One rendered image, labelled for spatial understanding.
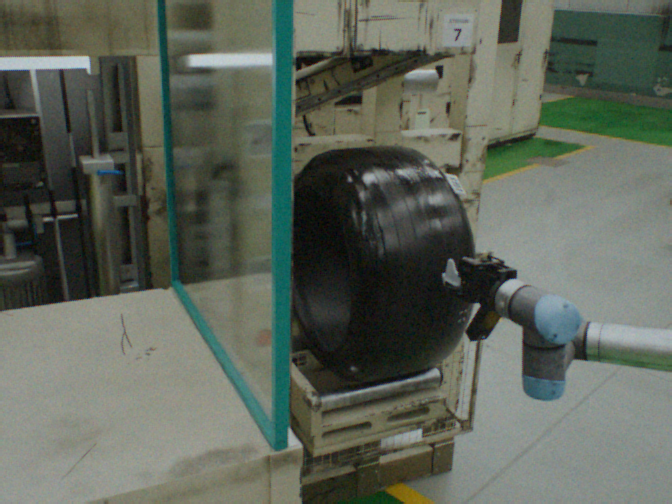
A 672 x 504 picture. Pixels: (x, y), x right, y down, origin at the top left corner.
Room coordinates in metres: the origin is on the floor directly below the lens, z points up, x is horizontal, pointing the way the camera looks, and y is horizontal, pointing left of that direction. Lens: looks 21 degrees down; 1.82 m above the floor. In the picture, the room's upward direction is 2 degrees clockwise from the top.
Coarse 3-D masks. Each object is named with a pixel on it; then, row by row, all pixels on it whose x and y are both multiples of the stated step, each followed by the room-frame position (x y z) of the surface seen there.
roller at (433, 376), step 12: (420, 372) 1.54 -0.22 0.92; (432, 372) 1.55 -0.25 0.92; (360, 384) 1.48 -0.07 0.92; (372, 384) 1.48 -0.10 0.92; (384, 384) 1.49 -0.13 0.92; (396, 384) 1.50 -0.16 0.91; (408, 384) 1.51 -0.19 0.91; (420, 384) 1.52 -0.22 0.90; (432, 384) 1.54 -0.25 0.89; (324, 396) 1.43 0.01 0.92; (336, 396) 1.43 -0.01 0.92; (348, 396) 1.44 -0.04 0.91; (360, 396) 1.45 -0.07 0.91; (372, 396) 1.47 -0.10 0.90; (384, 396) 1.49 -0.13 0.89; (324, 408) 1.41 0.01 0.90
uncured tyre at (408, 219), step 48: (336, 192) 1.50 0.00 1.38; (384, 192) 1.47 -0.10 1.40; (432, 192) 1.51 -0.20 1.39; (336, 240) 1.89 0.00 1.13; (384, 240) 1.39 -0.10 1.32; (432, 240) 1.43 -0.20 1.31; (336, 288) 1.83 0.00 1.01; (384, 288) 1.36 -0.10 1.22; (432, 288) 1.39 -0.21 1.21; (336, 336) 1.71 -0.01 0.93; (384, 336) 1.36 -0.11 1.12; (432, 336) 1.41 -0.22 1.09
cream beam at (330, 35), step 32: (320, 0) 1.77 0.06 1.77; (352, 0) 1.81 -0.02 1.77; (384, 0) 1.84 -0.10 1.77; (416, 0) 1.88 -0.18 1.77; (448, 0) 1.92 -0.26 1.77; (480, 0) 1.97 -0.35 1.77; (320, 32) 1.77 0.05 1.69; (352, 32) 1.81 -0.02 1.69; (384, 32) 1.84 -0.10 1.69; (416, 32) 1.88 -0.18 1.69
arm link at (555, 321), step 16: (528, 288) 1.17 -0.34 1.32; (512, 304) 1.16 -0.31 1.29; (528, 304) 1.13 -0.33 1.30; (544, 304) 1.11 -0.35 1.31; (560, 304) 1.09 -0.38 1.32; (512, 320) 1.17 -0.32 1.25; (528, 320) 1.12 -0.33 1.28; (544, 320) 1.09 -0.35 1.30; (560, 320) 1.08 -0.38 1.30; (576, 320) 1.10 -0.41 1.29; (528, 336) 1.12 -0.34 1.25; (544, 336) 1.09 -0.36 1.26; (560, 336) 1.08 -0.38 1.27
